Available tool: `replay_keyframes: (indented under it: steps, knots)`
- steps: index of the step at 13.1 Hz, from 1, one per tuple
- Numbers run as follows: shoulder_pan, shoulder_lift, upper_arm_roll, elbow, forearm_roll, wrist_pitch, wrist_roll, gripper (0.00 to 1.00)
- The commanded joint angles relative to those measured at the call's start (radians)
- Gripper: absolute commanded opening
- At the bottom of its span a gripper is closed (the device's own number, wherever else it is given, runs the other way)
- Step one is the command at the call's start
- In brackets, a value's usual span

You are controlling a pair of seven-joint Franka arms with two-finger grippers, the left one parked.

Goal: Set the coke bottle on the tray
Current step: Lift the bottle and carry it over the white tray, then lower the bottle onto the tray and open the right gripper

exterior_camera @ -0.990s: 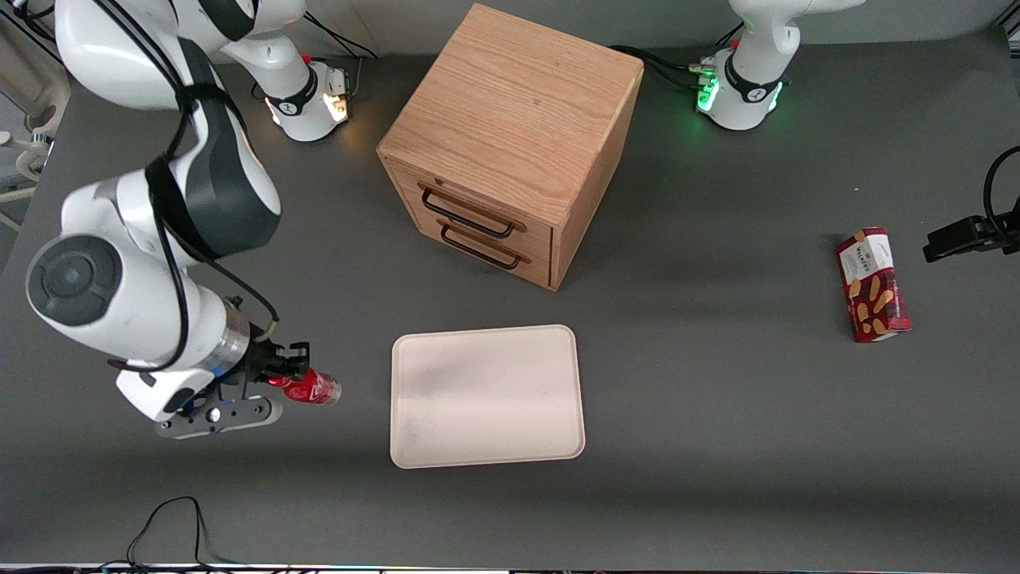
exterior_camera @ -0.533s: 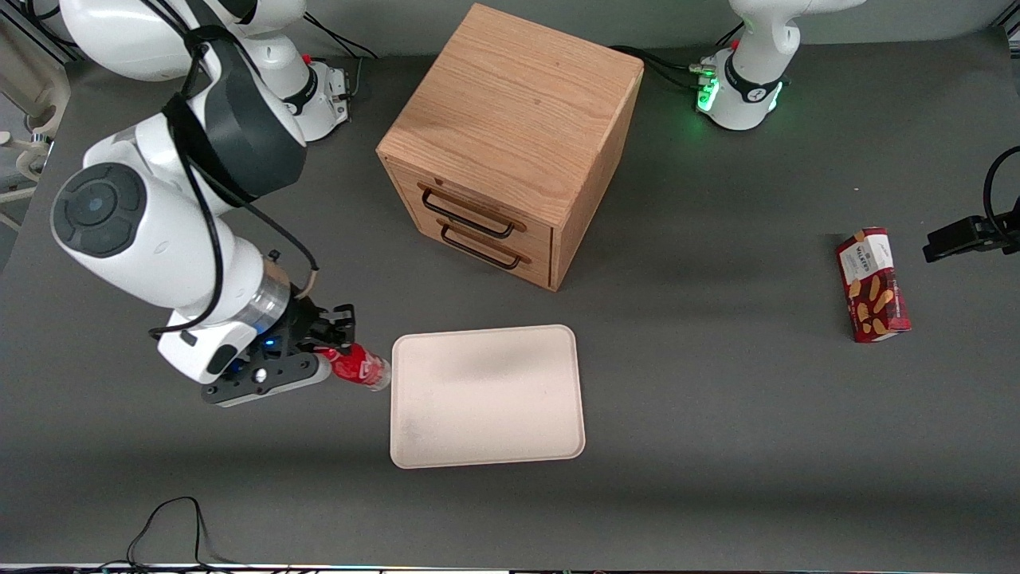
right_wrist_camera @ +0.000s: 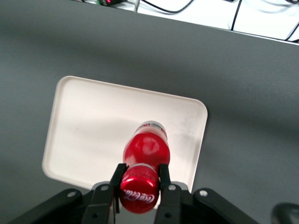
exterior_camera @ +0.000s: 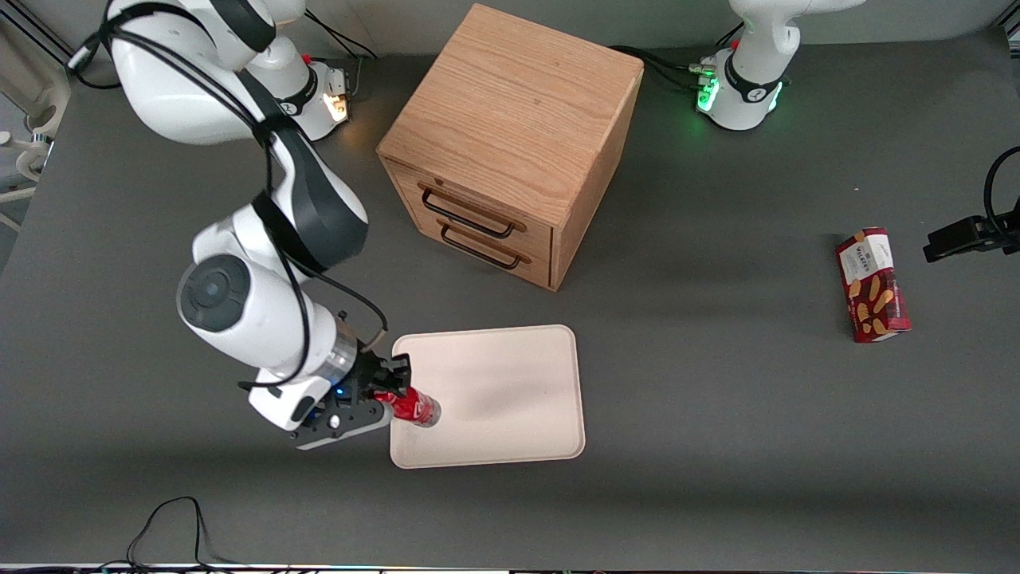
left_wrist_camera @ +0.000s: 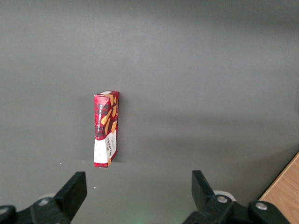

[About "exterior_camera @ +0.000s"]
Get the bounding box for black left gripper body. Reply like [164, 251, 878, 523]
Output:
[991, 209, 1020, 257]

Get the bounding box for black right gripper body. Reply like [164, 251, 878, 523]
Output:
[344, 349, 397, 404]

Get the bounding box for red coke bottle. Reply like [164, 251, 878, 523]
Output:
[375, 388, 442, 430]

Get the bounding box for beige rectangular tray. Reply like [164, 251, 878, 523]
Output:
[390, 324, 587, 470]

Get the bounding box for red cookie box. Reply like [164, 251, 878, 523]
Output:
[835, 226, 912, 344]

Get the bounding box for wooden two-drawer cabinet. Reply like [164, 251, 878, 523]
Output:
[376, 2, 645, 292]

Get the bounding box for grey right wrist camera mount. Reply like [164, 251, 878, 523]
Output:
[288, 391, 393, 452]

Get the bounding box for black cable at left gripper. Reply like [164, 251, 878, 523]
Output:
[983, 147, 1020, 234]

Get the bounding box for black drawer handle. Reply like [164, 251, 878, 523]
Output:
[440, 223, 523, 270]
[421, 187, 516, 240]

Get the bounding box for black cable along right arm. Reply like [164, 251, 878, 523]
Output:
[67, 0, 391, 393]

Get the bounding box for thin black looped cable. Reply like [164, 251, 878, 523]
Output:
[120, 496, 240, 568]

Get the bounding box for black cables at right arm base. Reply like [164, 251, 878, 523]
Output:
[301, 11, 383, 98]

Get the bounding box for black cables at arm base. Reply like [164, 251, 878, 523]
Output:
[610, 24, 746, 90]
[301, 11, 383, 98]

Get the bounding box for black cables at left arm base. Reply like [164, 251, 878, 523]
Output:
[610, 24, 746, 90]

